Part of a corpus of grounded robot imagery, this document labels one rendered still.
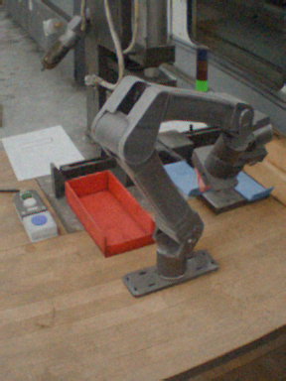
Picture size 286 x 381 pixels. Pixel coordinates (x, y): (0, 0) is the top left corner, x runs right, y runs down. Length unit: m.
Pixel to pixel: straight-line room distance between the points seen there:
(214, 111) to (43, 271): 0.49
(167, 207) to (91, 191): 0.43
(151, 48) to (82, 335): 0.69
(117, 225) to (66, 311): 0.30
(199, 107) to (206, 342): 0.42
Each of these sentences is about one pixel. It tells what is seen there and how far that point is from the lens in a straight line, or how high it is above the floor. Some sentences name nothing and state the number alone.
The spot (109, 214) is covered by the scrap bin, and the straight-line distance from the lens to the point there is 1.25.
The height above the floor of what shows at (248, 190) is 0.92.
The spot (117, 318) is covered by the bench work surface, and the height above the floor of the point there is 0.90.
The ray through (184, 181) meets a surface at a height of 0.99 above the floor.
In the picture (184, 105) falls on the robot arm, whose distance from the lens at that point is 0.86.
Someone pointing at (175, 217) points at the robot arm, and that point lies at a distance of 0.95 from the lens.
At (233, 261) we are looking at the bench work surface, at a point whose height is 0.90.
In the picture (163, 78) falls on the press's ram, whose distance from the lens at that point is 1.29.
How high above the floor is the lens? 1.61
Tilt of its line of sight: 32 degrees down
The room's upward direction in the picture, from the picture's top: straight up
